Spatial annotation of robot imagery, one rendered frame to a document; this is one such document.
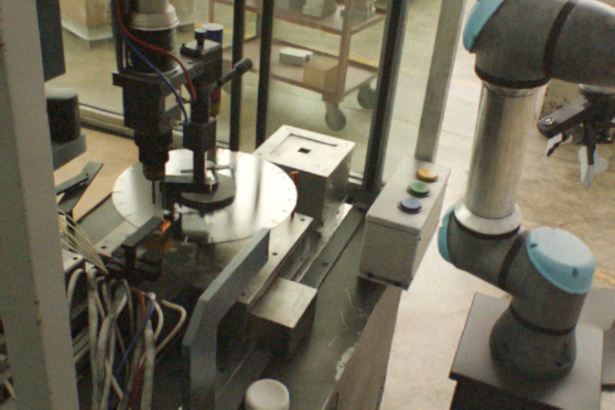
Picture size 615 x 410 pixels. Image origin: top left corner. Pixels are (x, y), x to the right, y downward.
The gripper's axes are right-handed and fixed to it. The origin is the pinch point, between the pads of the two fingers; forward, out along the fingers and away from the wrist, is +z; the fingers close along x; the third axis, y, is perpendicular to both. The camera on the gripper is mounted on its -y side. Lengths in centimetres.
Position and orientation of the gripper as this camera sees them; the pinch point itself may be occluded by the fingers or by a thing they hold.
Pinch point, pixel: (563, 173)
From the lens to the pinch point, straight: 165.1
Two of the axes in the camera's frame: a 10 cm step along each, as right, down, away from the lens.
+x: -2.9, -4.9, 8.2
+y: 9.5, -0.7, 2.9
